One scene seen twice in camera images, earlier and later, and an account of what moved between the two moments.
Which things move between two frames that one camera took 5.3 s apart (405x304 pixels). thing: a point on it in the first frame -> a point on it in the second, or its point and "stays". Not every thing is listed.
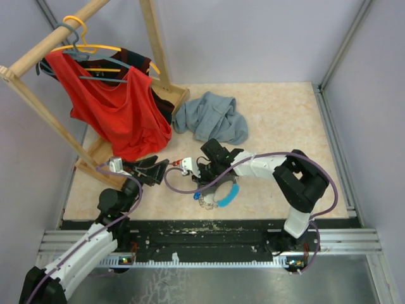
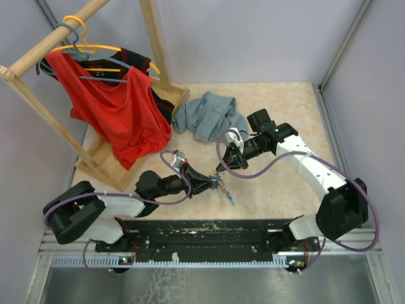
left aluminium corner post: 49,15 stays
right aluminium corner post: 345,45 stays
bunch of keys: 233,196 -> 223,187
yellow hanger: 92,48 stays
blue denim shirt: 211,116 stays
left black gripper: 154,171 -> 197,182
